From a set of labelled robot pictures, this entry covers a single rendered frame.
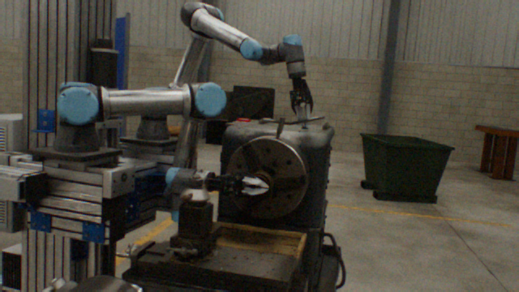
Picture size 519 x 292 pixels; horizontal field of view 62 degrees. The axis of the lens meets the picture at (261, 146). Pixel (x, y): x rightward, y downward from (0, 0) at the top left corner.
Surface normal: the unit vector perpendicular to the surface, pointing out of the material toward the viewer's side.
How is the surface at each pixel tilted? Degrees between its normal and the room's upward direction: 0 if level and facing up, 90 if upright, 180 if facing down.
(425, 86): 90
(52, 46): 90
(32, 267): 90
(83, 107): 91
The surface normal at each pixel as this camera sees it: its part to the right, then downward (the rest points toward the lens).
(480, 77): -0.17, 0.11
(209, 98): 0.50, 0.14
